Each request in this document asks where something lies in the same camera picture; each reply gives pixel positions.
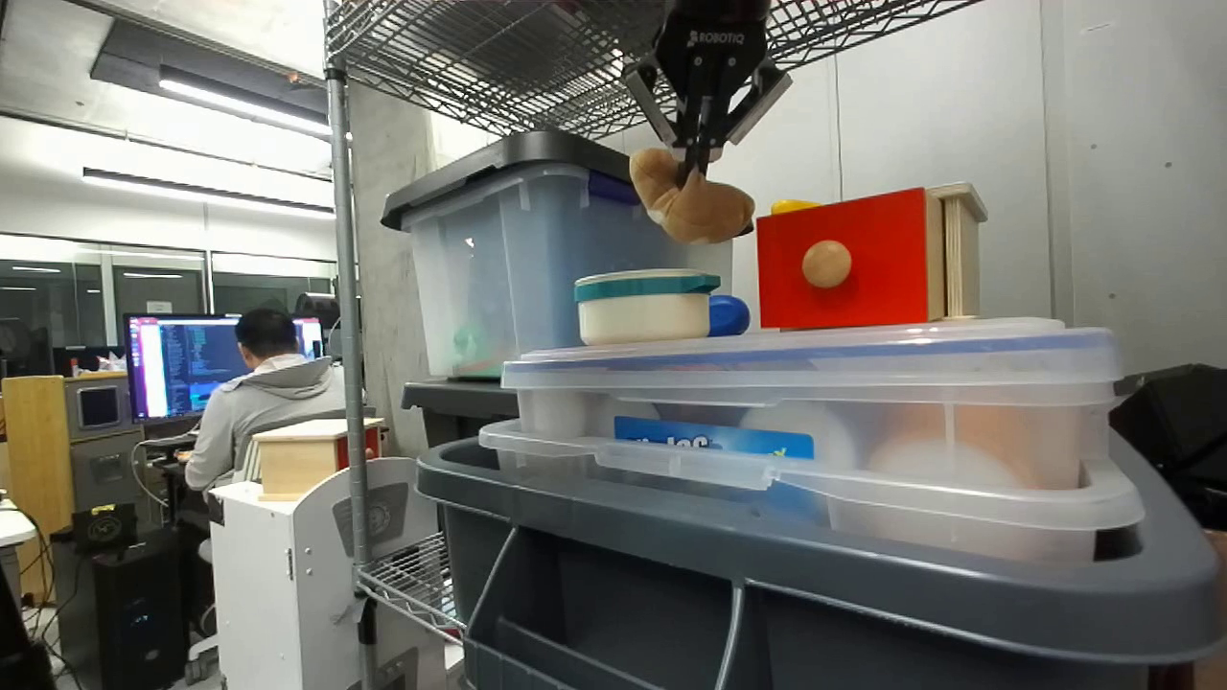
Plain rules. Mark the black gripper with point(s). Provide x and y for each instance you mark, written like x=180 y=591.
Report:
x=712 y=50

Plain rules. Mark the brown bread toy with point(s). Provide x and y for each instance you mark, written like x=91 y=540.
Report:
x=697 y=203

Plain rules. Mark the yellow ball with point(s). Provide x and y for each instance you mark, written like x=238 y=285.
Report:
x=791 y=203

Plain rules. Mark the orange red box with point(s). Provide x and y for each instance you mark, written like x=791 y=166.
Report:
x=883 y=281

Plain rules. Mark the white bowl teal band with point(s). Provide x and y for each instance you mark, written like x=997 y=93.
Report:
x=637 y=320

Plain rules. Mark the blue round toy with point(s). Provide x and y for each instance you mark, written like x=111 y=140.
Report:
x=730 y=317

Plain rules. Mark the clear tote dark grey lid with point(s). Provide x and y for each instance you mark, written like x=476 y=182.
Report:
x=511 y=271

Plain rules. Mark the clear compartment container blue latches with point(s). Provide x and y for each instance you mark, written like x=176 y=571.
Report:
x=819 y=365

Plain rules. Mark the light wooden box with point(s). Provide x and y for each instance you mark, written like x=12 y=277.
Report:
x=963 y=254

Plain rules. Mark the dark grey storage bin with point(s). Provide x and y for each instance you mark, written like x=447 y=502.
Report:
x=447 y=409

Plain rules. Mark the long ceiling light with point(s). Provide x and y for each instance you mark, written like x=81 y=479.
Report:
x=242 y=99
x=205 y=188

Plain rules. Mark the large clear plastic container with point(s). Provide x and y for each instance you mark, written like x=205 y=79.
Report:
x=973 y=510

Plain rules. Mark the person in grey hoodie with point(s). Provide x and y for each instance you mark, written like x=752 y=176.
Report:
x=270 y=409

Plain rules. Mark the grey plastic storage bin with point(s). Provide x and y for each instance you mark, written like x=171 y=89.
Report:
x=894 y=613

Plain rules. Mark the beige box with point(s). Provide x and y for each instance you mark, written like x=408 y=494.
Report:
x=293 y=460

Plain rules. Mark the computer monitor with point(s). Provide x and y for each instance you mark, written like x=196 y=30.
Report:
x=176 y=365

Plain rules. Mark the white cabinet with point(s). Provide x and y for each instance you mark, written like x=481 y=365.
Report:
x=270 y=586

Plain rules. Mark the wooden cabinet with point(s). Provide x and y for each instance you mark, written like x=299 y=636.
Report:
x=40 y=447

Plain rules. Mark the black computer tower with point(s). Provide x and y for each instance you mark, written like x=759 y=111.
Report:
x=136 y=613

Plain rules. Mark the metal shelf post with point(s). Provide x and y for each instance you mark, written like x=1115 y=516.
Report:
x=348 y=320

